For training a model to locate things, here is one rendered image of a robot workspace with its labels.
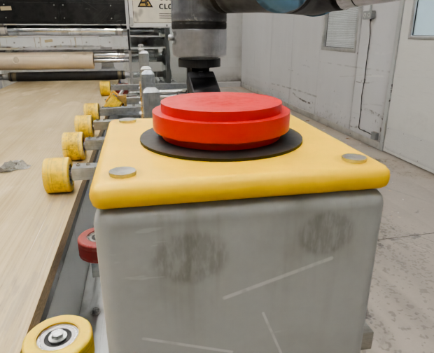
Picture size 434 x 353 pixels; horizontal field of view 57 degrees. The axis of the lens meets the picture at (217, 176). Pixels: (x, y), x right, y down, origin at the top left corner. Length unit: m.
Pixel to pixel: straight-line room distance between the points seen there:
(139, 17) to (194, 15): 2.49
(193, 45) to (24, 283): 0.44
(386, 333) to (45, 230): 1.58
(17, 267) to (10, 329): 0.15
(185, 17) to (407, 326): 1.76
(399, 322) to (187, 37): 1.73
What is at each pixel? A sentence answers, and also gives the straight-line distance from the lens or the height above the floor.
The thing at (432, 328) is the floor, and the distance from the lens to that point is 2.14.
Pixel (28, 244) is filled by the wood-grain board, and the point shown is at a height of 0.90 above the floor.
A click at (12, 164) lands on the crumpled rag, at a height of 0.91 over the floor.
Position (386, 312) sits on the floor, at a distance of 2.15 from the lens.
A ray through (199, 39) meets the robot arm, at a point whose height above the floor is 1.24.
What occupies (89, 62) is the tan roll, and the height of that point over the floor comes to 1.03.
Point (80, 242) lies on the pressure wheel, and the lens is 0.74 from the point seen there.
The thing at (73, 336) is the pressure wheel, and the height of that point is 0.91.
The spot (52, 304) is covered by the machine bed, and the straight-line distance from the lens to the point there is 0.80.
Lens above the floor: 1.25
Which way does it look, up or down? 20 degrees down
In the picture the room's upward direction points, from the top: straight up
